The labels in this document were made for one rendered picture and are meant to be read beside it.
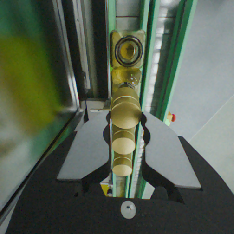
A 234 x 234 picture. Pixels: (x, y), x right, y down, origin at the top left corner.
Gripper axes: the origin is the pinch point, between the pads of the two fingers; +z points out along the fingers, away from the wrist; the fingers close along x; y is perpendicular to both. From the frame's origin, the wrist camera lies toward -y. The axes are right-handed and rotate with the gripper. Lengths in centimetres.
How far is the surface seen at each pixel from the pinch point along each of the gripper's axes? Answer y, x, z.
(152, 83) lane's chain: 4.3, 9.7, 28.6
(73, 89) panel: 2.7, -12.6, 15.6
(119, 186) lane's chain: 74, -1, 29
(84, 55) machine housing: -3.4, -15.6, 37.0
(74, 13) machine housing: -15.4, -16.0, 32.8
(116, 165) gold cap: 10.1, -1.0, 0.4
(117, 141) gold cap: 4.7, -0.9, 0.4
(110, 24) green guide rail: -10.6, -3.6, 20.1
